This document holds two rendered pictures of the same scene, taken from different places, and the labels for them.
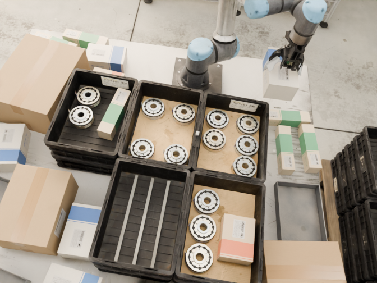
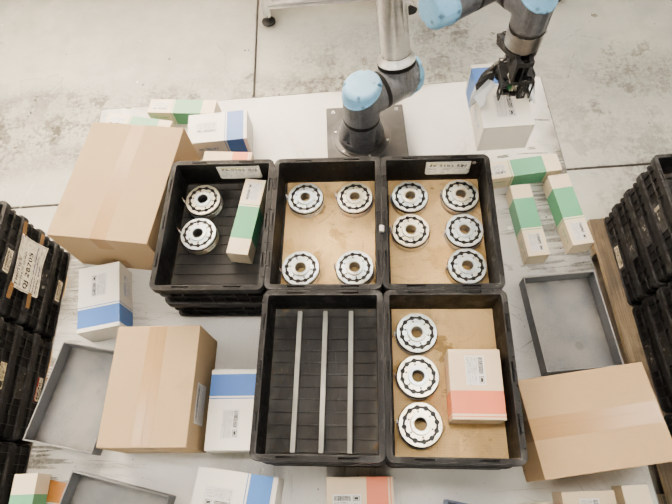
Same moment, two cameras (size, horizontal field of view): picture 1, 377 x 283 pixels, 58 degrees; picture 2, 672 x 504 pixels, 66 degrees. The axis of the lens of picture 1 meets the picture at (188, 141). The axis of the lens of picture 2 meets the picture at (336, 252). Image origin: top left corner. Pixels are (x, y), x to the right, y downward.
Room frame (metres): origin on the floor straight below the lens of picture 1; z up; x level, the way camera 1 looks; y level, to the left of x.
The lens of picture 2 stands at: (0.11, -0.01, 2.12)
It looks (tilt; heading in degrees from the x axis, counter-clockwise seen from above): 64 degrees down; 10
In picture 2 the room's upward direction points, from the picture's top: 9 degrees counter-clockwise
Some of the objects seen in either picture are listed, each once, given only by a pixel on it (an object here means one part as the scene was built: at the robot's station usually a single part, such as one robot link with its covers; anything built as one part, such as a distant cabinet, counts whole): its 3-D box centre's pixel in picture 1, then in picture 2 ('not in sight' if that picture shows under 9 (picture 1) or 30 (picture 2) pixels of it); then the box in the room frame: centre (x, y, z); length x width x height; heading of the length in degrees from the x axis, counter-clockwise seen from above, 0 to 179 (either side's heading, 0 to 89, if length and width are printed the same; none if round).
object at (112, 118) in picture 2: (55, 45); (141, 129); (1.25, 0.80, 0.73); 0.24 x 0.06 x 0.06; 80
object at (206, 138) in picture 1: (214, 138); (410, 230); (0.78, -0.11, 0.86); 0.10 x 0.10 x 0.01
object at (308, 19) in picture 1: (309, 16); (533, 2); (0.98, -0.32, 1.41); 0.09 x 0.08 x 0.11; 35
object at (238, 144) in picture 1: (247, 145); (464, 230); (0.77, -0.26, 0.86); 0.10 x 0.10 x 0.01
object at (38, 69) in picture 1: (42, 85); (132, 196); (0.93, 0.74, 0.80); 0.40 x 0.30 x 0.20; 174
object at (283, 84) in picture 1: (279, 73); (497, 106); (1.01, -0.32, 1.09); 0.20 x 0.12 x 0.09; 4
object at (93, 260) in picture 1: (143, 212); (320, 370); (0.37, 0.12, 0.92); 0.40 x 0.30 x 0.02; 0
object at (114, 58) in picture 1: (106, 59); (220, 135); (1.21, 0.51, 0.74); 0.20 x 0.12 x 0.09; 96
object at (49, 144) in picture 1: (94, 110); (215, 223); (0.77, 0.42, 0.92); 0.40 x 0.30 x 0.02; 0
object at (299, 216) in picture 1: (299, 213); (568, 322); (0.56, -0.54, 0.73); 0.27 x 0.20 x 0.05; 6
